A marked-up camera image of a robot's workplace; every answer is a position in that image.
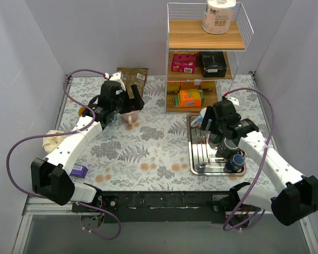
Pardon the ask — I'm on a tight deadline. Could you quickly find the pink mug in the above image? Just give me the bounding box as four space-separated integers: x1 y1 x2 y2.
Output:
121 111 139 125

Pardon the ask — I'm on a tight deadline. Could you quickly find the blue mug yellow inside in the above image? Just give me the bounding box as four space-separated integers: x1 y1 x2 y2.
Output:
78 107 86 116

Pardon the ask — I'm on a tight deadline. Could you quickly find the light blue mug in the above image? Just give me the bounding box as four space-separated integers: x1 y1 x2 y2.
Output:
109 114 118 124

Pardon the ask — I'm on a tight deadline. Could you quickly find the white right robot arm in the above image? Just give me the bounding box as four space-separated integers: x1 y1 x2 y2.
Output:
201 99 318 226

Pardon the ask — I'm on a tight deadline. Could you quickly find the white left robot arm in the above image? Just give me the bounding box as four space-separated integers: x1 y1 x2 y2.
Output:
31 79 144 212

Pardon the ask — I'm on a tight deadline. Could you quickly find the mauve purple mug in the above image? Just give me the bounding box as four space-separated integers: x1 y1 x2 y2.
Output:
190 111 205 128

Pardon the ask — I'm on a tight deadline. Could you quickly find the dark green mug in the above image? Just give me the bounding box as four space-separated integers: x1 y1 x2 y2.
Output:
216 138 239 159

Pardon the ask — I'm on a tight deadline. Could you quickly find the navy blue mug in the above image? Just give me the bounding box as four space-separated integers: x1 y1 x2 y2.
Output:
224 154 245 173

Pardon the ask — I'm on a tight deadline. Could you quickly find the brown snack bag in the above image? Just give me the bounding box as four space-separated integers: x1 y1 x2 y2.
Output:
117 67 148 99

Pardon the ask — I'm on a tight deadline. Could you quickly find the orange green sponge pack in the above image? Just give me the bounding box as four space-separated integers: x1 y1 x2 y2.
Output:
173 89 205 108

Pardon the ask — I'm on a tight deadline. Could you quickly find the yellow sponge packs row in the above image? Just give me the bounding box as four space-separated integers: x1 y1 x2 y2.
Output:
166 79 217 94

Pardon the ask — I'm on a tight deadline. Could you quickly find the steel tray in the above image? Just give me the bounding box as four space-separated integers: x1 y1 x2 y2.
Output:
187 113 246 176

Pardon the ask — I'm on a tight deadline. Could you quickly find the black box on shelf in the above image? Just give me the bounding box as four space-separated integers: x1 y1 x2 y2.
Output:
201 51 227 78

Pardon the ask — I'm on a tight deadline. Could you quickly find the pink Mommy box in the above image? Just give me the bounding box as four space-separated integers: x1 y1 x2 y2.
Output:
171 51 198 74

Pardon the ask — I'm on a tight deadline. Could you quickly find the purple small box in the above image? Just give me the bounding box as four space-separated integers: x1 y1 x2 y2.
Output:
69 164 88 179

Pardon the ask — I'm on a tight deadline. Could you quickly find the toilet paper roll on shelf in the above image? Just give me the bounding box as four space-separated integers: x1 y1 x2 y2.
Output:
202 0 236 34

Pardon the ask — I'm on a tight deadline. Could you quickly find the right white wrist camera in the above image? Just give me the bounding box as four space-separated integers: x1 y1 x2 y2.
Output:
223 96 240 106

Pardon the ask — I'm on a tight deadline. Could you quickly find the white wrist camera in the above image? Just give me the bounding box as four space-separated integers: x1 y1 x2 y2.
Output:
104 71 126 91
223 96 240 106

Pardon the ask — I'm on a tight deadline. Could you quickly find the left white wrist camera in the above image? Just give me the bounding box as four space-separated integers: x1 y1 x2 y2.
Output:
104 71 126 91

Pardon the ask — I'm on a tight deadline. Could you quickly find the white wire wooden shelf rack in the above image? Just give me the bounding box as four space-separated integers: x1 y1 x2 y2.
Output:
165 2 254 113

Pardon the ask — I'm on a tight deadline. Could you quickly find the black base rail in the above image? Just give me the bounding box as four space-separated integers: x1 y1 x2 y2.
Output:
71 190 252 223

